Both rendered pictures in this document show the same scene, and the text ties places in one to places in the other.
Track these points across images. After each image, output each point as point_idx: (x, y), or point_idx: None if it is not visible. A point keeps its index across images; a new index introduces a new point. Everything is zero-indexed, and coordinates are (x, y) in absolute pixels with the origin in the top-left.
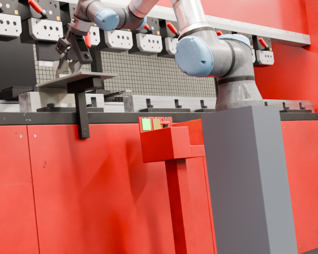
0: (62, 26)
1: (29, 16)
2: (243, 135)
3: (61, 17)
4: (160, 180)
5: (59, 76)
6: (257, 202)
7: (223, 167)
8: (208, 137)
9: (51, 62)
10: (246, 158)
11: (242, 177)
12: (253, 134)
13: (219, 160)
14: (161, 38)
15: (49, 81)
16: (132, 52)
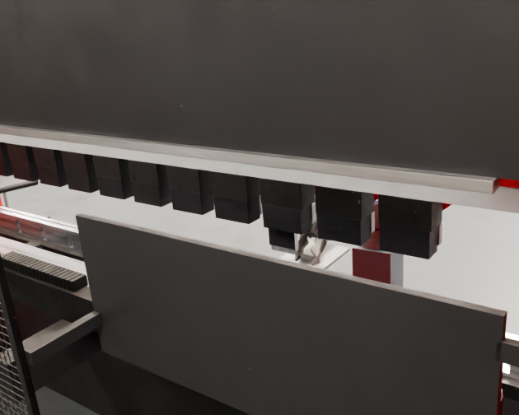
0: (251, 199)
1: (314, 201)
2: (400, 258)
3: (252, 187)
4: None
5: (319, 259)
6: None
7: (395, 282)
8: (391, 268)
9: (280, 247)
10: (400, 272)
11: (399, 284)
12: (403, 255)
13: (394, 279)
14: (129, 176)
15: (324, 268)
16: (166, 203)
